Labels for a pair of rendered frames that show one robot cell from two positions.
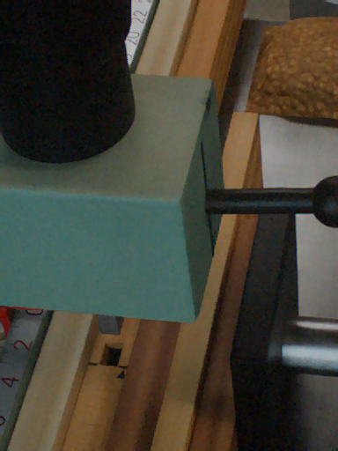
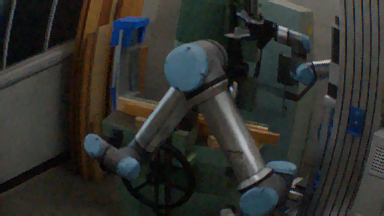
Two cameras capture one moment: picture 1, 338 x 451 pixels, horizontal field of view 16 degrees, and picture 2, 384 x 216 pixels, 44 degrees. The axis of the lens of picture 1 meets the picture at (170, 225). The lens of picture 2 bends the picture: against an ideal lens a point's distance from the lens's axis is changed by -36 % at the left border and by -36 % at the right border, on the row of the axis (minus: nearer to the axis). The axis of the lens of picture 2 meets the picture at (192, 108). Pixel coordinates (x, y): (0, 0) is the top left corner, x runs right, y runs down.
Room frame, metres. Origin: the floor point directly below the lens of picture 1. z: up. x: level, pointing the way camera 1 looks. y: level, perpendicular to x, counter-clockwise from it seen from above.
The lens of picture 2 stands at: (0.27, -2.49, 1.73)
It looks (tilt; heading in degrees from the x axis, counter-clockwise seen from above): 17 degrees down; 88
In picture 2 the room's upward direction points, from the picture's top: 7 degrees clockwise
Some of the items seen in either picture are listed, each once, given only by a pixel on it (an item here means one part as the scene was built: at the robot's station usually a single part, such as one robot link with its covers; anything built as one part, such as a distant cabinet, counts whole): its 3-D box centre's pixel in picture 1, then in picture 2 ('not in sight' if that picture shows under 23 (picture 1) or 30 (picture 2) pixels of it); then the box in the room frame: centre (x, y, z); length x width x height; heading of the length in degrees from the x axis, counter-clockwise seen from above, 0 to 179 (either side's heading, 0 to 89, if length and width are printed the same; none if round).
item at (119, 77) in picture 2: not in sight; (123, 125); (0.04, 0.90, 0.58); 0.27 x 0.25 x 1.16; 155
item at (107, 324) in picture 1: (105, 291); not in sight; (0.34, 0.03, 0.97); 0.01 x 0.01 x 0.05; 73
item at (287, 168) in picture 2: not in sight; (277, 182); (0.61, -0.69, 0.98); 0.13 x 0.12 x 0.14; 66
